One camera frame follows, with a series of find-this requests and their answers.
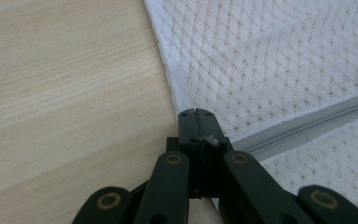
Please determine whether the white mesh laundry bag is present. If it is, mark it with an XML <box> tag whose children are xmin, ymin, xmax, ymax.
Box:
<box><xmin>143</xmin><ymin>0</ymin><xmax>358</xmax><ymax>224</ymax></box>

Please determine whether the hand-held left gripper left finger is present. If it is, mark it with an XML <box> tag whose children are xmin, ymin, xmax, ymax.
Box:
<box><xmin>166</xmin><ymin>108</ymin><xmax>206</xmax><ymax>199</ymax></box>

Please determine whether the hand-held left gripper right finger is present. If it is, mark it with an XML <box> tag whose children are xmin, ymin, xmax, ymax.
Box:
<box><xmin>195</xmin><ymin>107</ymin><xmax>234</xmax><ymax>198</ymax></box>

